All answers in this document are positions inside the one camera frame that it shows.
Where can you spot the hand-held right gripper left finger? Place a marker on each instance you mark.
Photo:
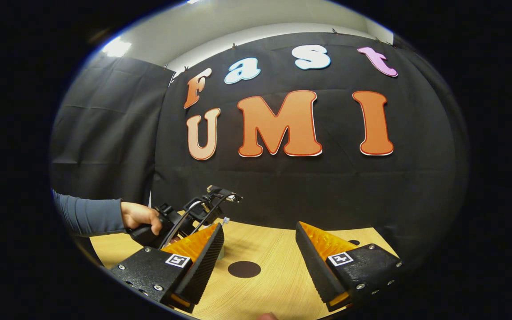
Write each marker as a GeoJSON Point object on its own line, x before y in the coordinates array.
{"type": "Point", "coordinates": [202, 271]}

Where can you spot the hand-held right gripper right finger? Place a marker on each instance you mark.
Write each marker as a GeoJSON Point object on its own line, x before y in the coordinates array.
{"type": "Point", "coordinates": [316, 266]}

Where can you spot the dark round coaster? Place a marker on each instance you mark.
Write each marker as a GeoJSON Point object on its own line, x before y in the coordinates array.
{"type": "Point", "coordinates": [244, 269]}

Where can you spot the wooden desktop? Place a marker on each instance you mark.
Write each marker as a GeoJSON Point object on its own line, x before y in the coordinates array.
{"type": "Point", "coordinates": [274, 293]}

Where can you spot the black backdrop cloth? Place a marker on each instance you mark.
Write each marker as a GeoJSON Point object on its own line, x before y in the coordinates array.
{"type": "Point", "coordinates": [282, 191]}

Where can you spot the ceiling light panel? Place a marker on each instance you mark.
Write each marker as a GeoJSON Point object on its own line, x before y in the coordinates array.
{"type": "Point", "coordinates": [116, 47]}

